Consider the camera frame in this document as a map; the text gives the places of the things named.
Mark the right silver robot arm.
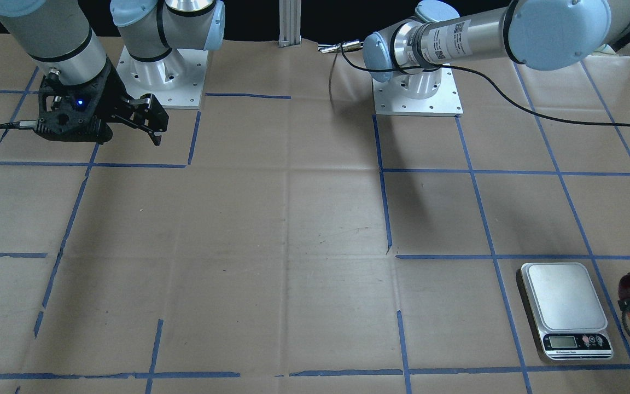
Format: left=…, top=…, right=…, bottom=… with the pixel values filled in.
left=0, top=1, right=226, bottom=146

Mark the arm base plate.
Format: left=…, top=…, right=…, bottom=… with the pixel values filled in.
left=116, top=47, right=212, bottom=110
left=372, top=69, right=464, bottom=117

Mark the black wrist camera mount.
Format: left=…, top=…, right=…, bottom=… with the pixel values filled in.
left=33, top=69, right=113, bottom=144

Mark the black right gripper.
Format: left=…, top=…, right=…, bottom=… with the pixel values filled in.
left=95, top=58, right=170, bottom=146

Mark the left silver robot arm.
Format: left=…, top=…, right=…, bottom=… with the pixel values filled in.
left=373, top=1, right=630, bottom=303

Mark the aluminium frame post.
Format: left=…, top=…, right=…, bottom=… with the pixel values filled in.
left=278, top=0, right=302, bottom=48

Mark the silver digital kitchen scale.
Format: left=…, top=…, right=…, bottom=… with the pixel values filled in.
left=518, top=262, right=614, bottom=361

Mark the brown paper table cover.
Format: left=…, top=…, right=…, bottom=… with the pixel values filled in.
left=0, top=42, right=630, bottom=393

